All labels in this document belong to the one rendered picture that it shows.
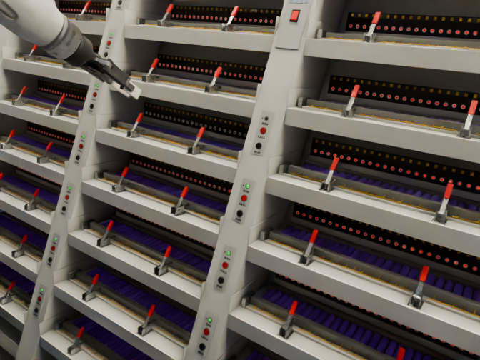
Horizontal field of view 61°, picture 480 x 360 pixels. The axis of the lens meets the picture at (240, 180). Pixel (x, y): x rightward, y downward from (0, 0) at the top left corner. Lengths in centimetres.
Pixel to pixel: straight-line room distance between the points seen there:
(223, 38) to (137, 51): 45
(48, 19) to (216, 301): 79
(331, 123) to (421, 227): 33
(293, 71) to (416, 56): 30
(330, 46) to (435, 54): 25
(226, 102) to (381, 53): 44
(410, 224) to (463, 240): 11
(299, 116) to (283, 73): 13
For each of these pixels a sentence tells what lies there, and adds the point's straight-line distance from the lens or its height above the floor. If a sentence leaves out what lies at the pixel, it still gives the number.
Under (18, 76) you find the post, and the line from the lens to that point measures 218.
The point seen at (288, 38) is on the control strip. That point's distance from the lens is 118.
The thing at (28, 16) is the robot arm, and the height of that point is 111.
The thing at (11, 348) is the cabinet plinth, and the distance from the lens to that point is 194.
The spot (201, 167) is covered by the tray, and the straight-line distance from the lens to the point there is 122.
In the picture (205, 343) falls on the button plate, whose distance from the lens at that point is 121.
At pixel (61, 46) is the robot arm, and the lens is 103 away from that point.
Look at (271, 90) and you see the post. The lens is 115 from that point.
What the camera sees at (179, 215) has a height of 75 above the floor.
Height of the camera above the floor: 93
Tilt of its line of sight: 1 degrees down
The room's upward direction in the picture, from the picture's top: 16 degrees clockwise
